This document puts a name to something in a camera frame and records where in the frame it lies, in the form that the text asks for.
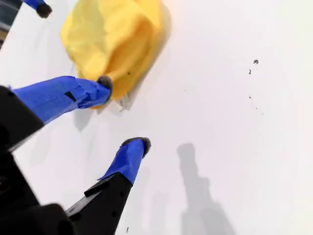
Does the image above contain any yellow square microfiber towel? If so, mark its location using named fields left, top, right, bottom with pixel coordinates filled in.
left=60, top=0, right=172, bottom=112

